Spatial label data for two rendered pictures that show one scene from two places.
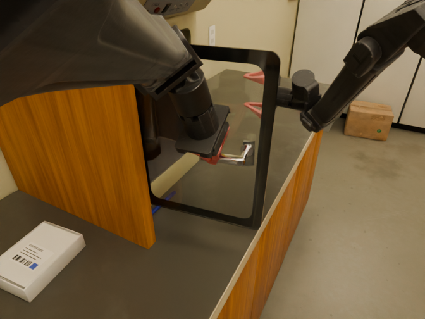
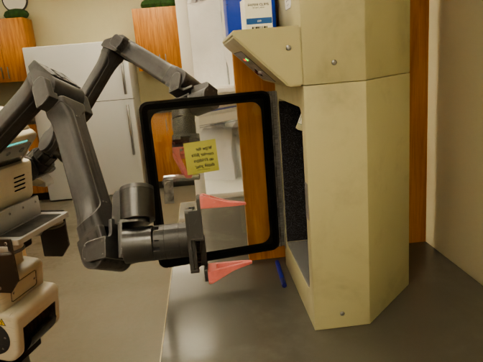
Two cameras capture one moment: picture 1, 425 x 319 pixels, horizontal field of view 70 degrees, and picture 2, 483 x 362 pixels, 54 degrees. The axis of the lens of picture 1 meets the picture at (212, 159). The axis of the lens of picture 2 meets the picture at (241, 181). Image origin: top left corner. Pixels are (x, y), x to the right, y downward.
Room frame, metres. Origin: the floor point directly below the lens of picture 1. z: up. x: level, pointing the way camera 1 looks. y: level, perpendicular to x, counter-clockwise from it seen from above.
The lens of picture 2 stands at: (1.53, -0.50, 1.46)
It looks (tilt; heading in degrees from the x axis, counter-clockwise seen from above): 14 degrees down; 148
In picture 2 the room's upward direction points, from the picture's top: 5 degrees counter-clockwise
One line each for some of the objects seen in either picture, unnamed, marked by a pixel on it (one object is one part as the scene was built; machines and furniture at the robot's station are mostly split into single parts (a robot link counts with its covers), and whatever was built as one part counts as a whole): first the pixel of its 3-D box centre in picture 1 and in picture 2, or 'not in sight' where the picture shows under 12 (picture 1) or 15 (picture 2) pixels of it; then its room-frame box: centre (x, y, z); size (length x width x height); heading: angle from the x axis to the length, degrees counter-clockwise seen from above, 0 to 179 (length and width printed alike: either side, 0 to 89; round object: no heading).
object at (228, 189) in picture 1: (197, 144); (213, 180); (0.56, 0.03, 1.19); 0.30 x 0.01 x 0.40; 70
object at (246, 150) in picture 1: (226, 154); not in sight; (0.50, -0.03, 1.20); 0.10 x 0.05 x 0.03; 70
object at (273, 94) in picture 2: not in sight; (277, 172); (0.62, 0.18, 1.19); 0.03 x 0.02 x 0.39; 152
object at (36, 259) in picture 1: (38, 257); not in sight; (0.46, 0.39, 0.96); 0.16 x 0.12 x 0.04; 158
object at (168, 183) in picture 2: not in sight; (168, 191); (0.53, -0.07, 1.18); 0.02 x 0.02 x 0.06; 70
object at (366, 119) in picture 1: (367, 119); not in sight; (2.92, -1.63, 0.14); 0.41 x 0.33 x 0.29; 68
